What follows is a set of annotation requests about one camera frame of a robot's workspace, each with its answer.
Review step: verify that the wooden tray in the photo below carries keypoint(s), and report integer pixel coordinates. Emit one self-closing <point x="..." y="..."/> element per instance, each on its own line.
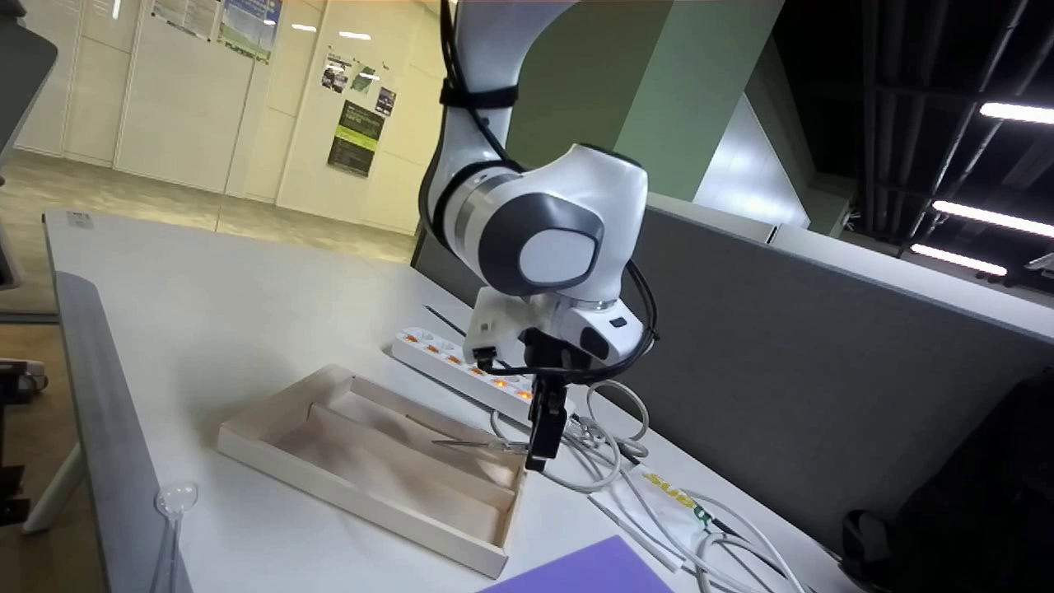
<point x="362" y="461"/>

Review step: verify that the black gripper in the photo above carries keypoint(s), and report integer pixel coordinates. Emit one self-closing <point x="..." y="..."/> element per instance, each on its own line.
<point x="549" y="372"/>

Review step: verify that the white table leg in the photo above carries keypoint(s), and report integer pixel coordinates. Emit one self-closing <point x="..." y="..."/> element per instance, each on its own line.
<point x="49" y="489"/>

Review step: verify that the ceiling light strip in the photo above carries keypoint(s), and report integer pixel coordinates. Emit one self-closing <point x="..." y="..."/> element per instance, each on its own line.
<point x="1014" y="112"/>
<point x="989" y="219"/>
<point x="955" y="259"/>

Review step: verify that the green and black poster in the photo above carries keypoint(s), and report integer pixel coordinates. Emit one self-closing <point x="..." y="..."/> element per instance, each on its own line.
<point x="357" y="137"/>

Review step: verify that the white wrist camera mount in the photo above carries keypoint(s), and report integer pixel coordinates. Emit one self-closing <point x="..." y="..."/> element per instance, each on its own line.
<point x="487" y="325"/>

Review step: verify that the white packet yellow print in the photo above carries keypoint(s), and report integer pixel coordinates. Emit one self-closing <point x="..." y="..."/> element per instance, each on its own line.
<point x="677" y="498"/>

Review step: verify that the small grey table sticker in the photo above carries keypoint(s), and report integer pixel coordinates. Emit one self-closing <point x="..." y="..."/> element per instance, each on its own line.
<point x="75" y="219"/>

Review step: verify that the white power strip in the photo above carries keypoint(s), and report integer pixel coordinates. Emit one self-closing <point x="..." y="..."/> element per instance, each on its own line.
<point x="439" y="355"/>

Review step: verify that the clear plastic object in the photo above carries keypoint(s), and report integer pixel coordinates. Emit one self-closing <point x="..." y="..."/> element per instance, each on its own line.
<point x="175" y="498"/>

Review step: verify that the large wall poster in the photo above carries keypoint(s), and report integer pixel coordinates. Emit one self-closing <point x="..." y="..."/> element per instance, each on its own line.
<point x="252" y="23"/>

